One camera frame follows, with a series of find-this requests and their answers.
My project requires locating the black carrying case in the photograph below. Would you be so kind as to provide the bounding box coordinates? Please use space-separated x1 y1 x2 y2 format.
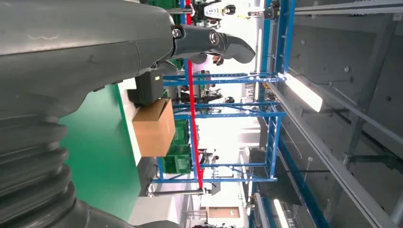
127 69 164 106

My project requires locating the white table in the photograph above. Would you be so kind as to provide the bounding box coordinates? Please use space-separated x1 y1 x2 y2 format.
117 78 143 167

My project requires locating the green table mat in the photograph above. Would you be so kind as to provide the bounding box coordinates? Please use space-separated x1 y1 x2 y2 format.
59 83 142 221

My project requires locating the brown cardboard box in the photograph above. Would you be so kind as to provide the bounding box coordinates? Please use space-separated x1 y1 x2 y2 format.
132 98 176 158

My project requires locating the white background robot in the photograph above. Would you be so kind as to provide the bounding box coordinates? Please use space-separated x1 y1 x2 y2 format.
192 0 237 22

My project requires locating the green plastic crate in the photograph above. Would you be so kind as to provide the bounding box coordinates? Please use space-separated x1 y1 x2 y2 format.
163 119 193 175

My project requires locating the ceiling strip light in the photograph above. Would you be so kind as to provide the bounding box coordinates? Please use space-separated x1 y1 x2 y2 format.
284 73 324 113
272 198 291 228

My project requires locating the red metal post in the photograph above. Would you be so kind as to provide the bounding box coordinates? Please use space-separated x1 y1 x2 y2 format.
185 0 204 190

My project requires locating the blue metal rack frame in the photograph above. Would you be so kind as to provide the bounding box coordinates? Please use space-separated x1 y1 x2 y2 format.
151 0 297 184

